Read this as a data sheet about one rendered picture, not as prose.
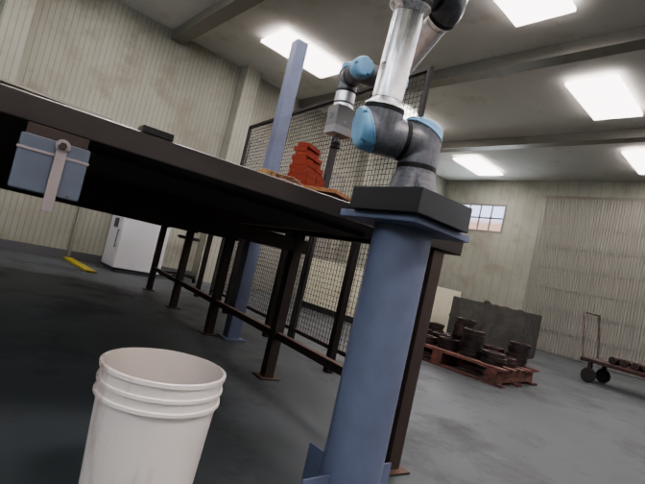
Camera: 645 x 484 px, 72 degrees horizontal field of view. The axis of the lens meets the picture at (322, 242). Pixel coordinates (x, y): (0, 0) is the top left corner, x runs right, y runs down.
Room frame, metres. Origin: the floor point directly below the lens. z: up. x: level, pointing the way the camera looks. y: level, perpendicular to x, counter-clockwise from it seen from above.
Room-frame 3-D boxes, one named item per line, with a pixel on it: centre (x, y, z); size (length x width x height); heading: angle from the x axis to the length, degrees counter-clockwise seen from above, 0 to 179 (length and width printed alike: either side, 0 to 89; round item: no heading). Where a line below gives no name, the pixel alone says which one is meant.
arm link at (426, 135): (1.28, -0.21, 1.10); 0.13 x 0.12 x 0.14; 107
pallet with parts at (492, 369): (4.72, -1.66, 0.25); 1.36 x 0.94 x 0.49; 42
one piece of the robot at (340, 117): (1.64, 0.04, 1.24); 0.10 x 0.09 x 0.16; 35
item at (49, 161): (1.00, 0.64, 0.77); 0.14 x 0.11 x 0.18; 124
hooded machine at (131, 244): (6.43, 2.63, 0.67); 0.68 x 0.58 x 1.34; 131
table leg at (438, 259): (1.74, -0.43, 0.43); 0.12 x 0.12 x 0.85; 34
